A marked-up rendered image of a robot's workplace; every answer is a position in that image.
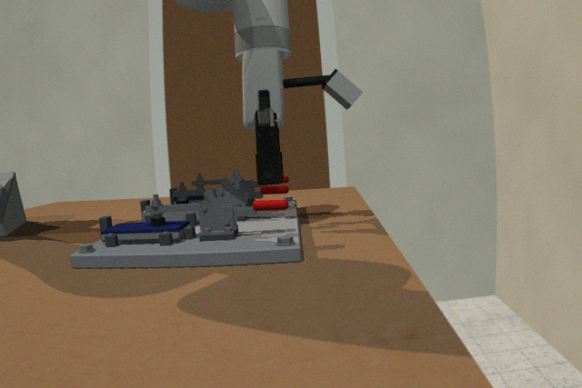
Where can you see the blue flat metal plate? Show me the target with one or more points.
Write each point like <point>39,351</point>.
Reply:
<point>132,231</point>

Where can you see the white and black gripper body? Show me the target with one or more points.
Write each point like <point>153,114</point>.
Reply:
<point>262,69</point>

